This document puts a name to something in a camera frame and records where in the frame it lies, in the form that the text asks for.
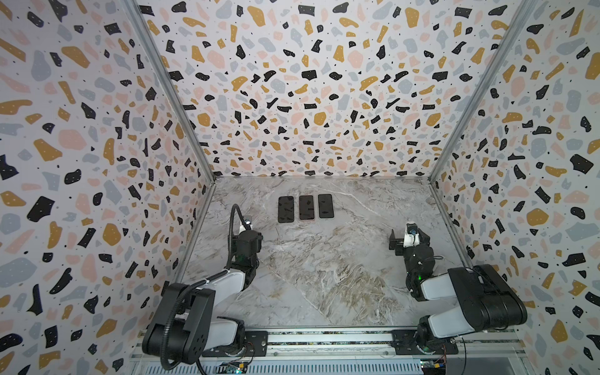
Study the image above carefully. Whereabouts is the purple edged phone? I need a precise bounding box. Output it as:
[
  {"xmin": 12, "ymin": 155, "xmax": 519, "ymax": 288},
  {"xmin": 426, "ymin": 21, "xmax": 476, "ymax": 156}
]
[{"xmin": 318, "ymin": 194, "xmax": 334, "ymax": 219}]

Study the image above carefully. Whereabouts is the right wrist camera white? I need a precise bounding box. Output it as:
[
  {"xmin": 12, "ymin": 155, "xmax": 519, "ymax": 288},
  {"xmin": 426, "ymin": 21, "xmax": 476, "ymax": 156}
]
[{"xmin": 403, "ymin": 222, "xmax": 420, "ymax": 248}]

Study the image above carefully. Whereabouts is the right circuit board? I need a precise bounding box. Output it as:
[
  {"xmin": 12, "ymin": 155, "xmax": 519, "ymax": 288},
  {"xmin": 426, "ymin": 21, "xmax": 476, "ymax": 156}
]
[{"xmin": 420, "ymin": 359, "xmax": 446, "ymax": 375}]

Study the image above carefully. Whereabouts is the black corrugated cable left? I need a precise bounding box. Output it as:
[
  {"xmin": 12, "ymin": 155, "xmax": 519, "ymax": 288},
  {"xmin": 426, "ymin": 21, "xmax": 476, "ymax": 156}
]
[{"xmin": 158, "ymin": 203, "xmax": 252, "ymax": 372}]

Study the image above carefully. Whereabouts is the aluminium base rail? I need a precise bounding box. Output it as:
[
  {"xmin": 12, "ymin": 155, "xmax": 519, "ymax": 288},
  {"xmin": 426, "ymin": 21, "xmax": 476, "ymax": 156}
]
[{"xmin": 128, "ymin": 325, "xmax": 531, "ymax": 375}]

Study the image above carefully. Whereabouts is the left circuit board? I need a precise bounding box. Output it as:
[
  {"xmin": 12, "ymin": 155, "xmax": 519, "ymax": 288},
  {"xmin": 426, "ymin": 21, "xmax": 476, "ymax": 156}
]
[{"xmin": 216, "ymin": 361, "xmax": 248, "ymax": 374}]

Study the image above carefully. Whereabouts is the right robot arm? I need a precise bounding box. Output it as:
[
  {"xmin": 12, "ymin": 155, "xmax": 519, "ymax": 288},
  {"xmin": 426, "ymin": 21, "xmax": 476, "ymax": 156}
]
[{"xmin": 388, "ymin": 222, "xmax": 528, "ymax": 348}]

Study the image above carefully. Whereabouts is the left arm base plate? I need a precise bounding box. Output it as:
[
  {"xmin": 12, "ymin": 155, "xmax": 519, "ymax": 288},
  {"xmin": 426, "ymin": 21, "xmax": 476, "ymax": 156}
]
[{"xmin": 202, "ymin": 331, "xmax": 269, "ymax": 359}]

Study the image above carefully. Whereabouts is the circuit board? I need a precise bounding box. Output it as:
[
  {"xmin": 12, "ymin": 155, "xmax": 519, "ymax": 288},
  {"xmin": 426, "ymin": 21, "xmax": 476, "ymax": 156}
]
[
  {"xmin": 420, "ymin": 359, "xmax": 446, "ymax": 375},
  {"xmin": 216, "ymin": 361, "xmax": 248, "ymax": 374}
]

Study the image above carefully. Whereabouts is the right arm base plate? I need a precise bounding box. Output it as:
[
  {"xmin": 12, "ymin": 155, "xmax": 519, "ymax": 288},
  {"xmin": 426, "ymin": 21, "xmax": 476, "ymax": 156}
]
[{"xmin": 391, "ymin": 329, "xmax": 459, "ymax": 356}]

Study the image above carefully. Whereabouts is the silver edged phone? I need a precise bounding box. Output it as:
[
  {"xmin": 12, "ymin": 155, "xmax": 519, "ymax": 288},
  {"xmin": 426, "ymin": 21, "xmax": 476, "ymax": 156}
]
[{"xmin": 298, "ymin": 195, "xmax": 315, "ymax": 220}]

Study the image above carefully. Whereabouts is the blue edged phone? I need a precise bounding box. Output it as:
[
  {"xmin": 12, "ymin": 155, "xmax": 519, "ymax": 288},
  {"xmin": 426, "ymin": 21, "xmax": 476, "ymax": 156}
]
[{"xmin": 277, "ymin": 195, "xmax": 295, "ymax": 223}]

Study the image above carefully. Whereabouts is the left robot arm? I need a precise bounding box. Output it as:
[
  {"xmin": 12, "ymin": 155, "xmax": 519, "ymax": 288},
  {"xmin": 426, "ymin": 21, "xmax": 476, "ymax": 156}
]
[{"xmin": 142, "ymin": 230, "xmax": 263, "ymax": 370}]

